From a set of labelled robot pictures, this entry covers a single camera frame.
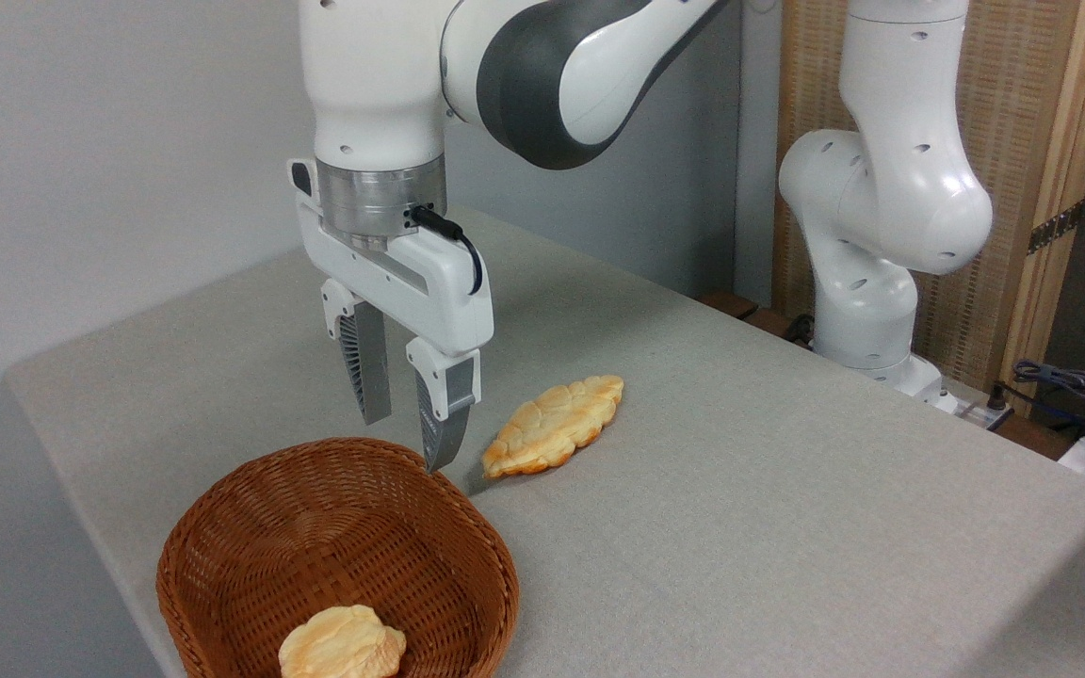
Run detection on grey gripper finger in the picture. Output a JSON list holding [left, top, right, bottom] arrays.
[[320, 278, 394, 426], [405, 336, 483, 473]]

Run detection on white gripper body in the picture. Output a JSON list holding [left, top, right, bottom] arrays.
[[288, 158, 495, 358]]

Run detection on small round bread roll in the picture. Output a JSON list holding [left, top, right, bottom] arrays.
[[278, 605, 408, 678]]

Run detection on long flat braided bread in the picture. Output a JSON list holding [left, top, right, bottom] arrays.
[[481, 375, 625, 479]]

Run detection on brown woven wicker basket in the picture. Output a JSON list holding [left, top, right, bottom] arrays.
[[155, 436, 521, 678]]

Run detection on wooden woven folding screen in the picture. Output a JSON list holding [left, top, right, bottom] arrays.
[[772, 0, 1085, 417]]

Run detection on metal screen hinge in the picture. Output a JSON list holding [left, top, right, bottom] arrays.
[[1027, 200, 1085, 256]]

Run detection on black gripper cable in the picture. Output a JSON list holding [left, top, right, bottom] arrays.
[[410, 204, 485, 296]]

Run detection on blue grey cable bundle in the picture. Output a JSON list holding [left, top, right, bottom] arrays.
[[1012, 359, 1085, 427]]

